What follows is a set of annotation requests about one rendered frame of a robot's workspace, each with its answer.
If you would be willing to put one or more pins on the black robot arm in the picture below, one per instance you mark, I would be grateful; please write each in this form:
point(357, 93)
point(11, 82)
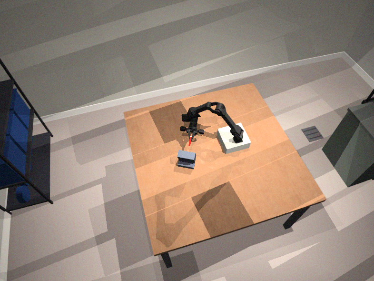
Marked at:
point(220, 110)

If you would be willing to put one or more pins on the grey square panel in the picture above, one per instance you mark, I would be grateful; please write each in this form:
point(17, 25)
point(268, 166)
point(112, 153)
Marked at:
point(186, 159)

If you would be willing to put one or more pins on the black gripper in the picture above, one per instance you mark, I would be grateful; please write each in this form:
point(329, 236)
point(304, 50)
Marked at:
point(192, 127)

